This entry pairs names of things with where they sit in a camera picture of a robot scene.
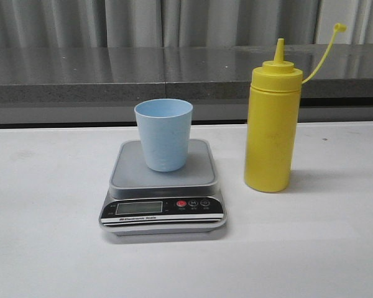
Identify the light blue plastic cup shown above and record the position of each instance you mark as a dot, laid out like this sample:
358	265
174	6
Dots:
164	129

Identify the yellow squeeze bottle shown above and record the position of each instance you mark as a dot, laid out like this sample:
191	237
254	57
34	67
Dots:
274	102

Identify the silver digital kitchen scale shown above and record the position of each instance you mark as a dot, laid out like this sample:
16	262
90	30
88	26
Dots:
141	201

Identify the grey curtain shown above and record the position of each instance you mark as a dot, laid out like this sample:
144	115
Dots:
27	24

